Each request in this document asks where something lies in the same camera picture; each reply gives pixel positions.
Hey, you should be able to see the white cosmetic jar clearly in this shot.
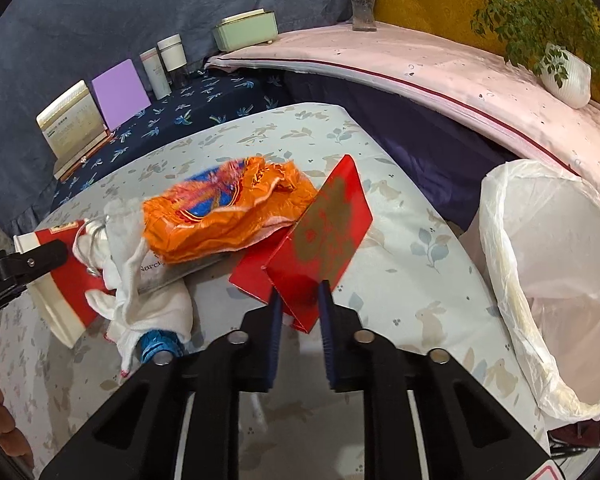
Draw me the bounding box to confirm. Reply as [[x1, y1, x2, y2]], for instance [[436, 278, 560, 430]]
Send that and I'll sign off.
[[157, 34, 189, 88]]

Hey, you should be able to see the white crumpled tissue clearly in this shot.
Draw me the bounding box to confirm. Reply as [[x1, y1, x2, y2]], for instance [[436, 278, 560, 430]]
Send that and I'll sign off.
[[75, 200, 194, 377]]

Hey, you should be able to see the glass vase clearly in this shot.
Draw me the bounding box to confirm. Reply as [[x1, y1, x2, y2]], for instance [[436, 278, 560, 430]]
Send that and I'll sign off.
[[350, 0, 380, 32]]

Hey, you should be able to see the orange snack wrapper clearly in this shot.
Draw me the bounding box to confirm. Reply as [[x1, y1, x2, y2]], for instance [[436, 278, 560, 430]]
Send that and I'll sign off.
[[142, 156, 319, 266]]

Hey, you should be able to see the green leafy plant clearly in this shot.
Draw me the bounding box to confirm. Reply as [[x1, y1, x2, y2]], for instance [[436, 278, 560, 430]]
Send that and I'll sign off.
[[472, 0, 600, 89]]

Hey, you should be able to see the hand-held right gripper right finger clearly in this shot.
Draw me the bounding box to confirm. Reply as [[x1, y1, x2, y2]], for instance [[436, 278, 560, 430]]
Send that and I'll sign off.
[[317, 280, 553, 480]]

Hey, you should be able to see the red envelope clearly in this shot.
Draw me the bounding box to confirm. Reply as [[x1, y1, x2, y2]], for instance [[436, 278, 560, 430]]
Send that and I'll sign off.
[[228, 154, 374, 335]]

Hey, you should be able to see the white plant pot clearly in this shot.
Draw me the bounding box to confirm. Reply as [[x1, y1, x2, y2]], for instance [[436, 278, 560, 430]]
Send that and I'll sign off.
[[540, 42, 592, 110]]

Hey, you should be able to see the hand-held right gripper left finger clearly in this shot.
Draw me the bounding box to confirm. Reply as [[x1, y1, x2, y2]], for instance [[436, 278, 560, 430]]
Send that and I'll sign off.
[[39, 292, 284, 480]]

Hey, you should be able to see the white plastic packet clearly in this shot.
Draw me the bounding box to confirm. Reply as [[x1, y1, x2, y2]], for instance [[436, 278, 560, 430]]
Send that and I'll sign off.
[[137, 250, 236, 296]]

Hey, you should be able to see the rabbit print tablecloth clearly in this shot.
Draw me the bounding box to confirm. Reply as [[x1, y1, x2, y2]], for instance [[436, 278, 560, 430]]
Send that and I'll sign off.
[[0, 102, 551, 480]]

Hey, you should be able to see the green tissue box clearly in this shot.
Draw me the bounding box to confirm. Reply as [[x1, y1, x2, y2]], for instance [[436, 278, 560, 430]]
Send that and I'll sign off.
[[212, 9, 280, 53]]

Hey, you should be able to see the navy leaf print cloth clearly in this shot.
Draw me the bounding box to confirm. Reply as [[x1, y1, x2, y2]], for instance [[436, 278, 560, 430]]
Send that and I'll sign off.
[[50, 72, 291, 211]]

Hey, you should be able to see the brown woven rim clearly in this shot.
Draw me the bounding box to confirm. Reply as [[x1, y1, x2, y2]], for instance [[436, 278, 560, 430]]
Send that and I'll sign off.
[[0, 350, 35, 468]]

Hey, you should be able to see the pink cloth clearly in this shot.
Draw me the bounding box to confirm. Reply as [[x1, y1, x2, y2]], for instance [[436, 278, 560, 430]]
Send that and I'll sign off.
[[204, 22, 600, 221]]

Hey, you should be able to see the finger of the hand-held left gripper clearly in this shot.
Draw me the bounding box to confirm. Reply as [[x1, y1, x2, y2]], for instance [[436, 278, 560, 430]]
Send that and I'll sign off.
[[0, 239, 70, 286]]

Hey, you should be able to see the blue plastic piece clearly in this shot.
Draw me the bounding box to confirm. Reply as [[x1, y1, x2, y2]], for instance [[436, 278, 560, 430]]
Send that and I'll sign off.
[[139, 329, 185, 365]]

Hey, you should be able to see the dark purple cloth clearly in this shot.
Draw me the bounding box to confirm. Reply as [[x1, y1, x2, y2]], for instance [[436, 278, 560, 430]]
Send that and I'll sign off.
[[282, 72, 526, 231]]

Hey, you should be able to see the blue-grey blanket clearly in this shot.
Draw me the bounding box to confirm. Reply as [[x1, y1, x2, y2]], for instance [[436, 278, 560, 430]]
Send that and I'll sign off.
[[0, 0, 354, 231]]

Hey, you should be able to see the red paper cup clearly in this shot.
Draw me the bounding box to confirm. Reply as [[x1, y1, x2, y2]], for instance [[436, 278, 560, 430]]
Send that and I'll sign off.
[[14, 219, 117, 349]]

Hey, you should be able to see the grey cosmetic tube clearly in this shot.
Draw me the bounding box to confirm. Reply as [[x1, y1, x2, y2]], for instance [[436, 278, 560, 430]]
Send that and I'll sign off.
[[140, 48, 173, 101]]

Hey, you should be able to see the white lined trash bin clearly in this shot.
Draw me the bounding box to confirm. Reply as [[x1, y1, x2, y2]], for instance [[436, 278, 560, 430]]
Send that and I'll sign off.
[[462, 158, 600, 422]]

